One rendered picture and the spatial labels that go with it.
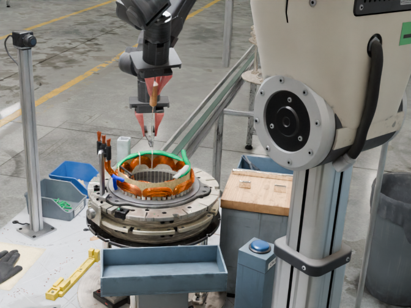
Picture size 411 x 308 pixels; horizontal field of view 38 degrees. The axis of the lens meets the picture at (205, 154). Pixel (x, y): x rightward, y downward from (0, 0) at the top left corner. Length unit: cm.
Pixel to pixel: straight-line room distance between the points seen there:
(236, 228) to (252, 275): 20
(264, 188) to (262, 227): 11
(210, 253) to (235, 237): 25
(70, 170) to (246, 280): 106
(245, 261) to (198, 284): 18
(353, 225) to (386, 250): 82
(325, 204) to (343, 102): 21
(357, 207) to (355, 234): 37
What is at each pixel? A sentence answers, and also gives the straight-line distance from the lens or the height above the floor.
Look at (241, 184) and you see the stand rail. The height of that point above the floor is 107.
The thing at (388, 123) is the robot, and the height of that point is 142.
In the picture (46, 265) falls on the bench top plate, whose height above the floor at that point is 78.
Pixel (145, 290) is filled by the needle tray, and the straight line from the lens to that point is 121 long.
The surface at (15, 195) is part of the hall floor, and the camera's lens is 399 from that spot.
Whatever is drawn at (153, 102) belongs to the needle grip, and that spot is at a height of 131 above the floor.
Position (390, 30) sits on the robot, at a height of 158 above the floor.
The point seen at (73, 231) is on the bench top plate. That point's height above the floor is 78.
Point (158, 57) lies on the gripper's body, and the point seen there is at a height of 143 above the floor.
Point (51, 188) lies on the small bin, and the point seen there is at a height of 82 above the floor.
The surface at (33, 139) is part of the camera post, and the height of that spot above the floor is 109.
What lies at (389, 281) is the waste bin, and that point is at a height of 13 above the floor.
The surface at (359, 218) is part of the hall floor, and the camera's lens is 386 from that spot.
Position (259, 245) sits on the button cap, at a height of 104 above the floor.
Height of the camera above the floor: 173
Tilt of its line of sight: 22 degrees down
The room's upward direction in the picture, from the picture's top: 3 degrees clockwise
